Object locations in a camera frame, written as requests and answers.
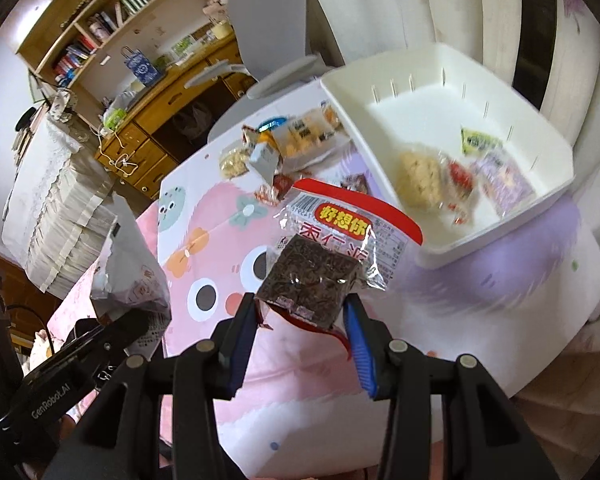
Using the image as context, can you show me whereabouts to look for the green tissue pack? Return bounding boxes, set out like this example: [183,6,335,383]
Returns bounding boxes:
[101,107,129,131]

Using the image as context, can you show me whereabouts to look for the row of red books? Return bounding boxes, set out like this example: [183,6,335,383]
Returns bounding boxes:
[54,40,99,86]

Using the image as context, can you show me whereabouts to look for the row of pale books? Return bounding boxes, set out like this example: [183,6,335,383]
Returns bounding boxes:
[87,0,154,44]

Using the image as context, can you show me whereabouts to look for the wooden bookshelf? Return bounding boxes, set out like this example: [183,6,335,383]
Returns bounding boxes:
[15,0,241,111]

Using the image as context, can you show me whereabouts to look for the wooden desk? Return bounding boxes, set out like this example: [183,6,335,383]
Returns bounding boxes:
[94,35,261,201]

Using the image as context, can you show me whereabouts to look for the clear orange cracker packet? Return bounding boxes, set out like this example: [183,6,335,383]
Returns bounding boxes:
[300,102,344,136]
[267,125,351,171]

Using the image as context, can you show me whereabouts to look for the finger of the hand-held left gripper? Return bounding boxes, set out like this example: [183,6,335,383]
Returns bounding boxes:
[65,306,152,387]

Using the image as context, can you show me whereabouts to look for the grey office chair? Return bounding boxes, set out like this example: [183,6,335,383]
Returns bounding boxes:
[190,0,344,146]

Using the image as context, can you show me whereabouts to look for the red snack packet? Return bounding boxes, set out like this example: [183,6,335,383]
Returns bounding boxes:
[254,175,295,206]

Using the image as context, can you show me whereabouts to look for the dark brown snack packet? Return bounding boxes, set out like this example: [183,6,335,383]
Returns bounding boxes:
[341,173,370,196]

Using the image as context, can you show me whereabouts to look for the clear noodle snack packet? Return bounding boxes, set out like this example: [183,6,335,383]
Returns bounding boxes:
[218,144,254,180]
[397,150,444,211]

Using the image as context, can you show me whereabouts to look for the blueberry print snack packet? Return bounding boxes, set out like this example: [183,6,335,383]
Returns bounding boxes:
[472,152,536,216]

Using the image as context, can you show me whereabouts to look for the black cap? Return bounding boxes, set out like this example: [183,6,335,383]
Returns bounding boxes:
[15,107,39,134]

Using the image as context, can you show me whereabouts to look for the blue gift bag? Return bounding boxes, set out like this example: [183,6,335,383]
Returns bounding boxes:
[121,46,162,86]

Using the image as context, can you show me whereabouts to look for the white plastic bag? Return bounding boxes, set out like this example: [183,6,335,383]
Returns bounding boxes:
[172,102,206,141]

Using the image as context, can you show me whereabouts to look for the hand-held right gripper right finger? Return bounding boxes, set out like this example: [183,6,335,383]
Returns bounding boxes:
[342,292,561,480]

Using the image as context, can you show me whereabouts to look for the silver foil snack bag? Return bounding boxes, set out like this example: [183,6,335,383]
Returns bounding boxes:
[89,199,174,361]

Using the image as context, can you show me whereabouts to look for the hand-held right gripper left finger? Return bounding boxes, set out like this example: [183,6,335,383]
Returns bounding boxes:
[55,292,259,480]

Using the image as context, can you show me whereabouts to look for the small orange snack packet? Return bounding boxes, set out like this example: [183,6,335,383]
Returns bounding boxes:
[241,124,264,150]

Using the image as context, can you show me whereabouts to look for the silver snack packet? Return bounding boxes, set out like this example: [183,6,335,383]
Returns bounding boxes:
[247,141,284,187]

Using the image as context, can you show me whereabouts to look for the floral cloth bag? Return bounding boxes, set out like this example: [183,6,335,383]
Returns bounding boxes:
[47,87,79,121]

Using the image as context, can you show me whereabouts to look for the white plastic bin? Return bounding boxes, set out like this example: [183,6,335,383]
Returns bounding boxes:
[320,42,576,269]

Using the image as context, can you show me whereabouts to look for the green yellow snack packet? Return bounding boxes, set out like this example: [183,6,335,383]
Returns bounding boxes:
[460,127,504,156]

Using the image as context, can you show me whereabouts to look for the cream lace furniture cover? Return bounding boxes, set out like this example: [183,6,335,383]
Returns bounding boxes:
[1,105,119,296]

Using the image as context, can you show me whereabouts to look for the white cable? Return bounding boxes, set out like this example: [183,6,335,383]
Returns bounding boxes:
[97,127,136,179]

